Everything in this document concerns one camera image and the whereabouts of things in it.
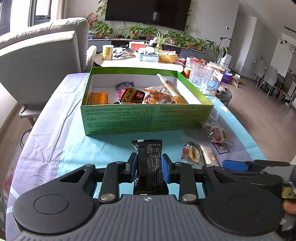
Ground black snack bar wrapper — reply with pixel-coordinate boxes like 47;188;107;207
132;139;169;195

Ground sachima cake pack orange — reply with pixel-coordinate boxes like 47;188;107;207
87;92;108;105

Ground clear bag brown snacks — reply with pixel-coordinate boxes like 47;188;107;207
144;85;174;104

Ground small yellow pink candy pack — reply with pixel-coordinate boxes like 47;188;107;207
181;142;205;166

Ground white pink snack pack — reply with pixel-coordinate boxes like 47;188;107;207
200;145;219;166

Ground clear wrapped brown pastry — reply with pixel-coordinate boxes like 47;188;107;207
202;122;232;145

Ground blue table cloth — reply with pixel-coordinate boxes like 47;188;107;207
4;72;266;241

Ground green cardboard box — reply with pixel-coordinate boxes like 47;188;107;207
81;67;213;136

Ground long tan snack pack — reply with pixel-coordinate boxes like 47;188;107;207
157;73;188;104

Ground black red snack pouch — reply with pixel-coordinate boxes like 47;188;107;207
120;87;145;104

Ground clear glass pitcher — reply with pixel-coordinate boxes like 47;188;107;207
189;62;219;93

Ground grey dining chair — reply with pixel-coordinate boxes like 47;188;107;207
256;65;278;98

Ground tall leafy floor plant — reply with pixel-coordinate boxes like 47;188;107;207
205;37;231;63

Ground round white coffee table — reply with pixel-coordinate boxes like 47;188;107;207
94;53;184;73

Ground yellow wicker basket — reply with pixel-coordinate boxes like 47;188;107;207
158;51;178;64

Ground light blue storage basket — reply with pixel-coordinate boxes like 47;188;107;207
139;53;159;62

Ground yellow canister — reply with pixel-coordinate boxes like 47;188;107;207
102;45;114;60

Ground orange book on table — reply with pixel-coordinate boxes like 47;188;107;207
129;41;147;51

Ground spider plant in pot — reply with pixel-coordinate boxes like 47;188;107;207
152;31;171;51

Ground grey armchair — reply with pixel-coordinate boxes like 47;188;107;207
1;18;97;120

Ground black wall television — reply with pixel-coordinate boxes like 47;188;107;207
105;0;191;31

